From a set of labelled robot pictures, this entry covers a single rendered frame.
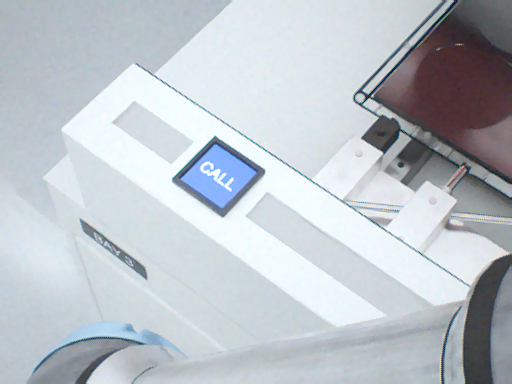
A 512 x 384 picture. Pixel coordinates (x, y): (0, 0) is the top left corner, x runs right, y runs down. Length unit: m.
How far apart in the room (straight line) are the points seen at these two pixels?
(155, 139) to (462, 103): 0.30
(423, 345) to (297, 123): 0.63
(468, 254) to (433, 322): 0.47
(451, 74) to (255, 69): 0.22
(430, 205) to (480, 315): 0.50
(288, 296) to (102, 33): 1.48
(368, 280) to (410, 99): 0.23
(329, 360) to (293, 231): 0.35
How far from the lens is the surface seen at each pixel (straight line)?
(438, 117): 0.98
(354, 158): 0.93
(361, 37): 1.13
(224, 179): 0.85
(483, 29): 1.05
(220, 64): 1.11
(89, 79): 2.16
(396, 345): 0.47
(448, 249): 0.93
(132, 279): 1.08
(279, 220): 0.84
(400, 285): 0.82
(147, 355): 0.64
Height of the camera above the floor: 1.69
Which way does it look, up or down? 59 degrees down
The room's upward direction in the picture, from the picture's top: 2 degrees counter-clockwise
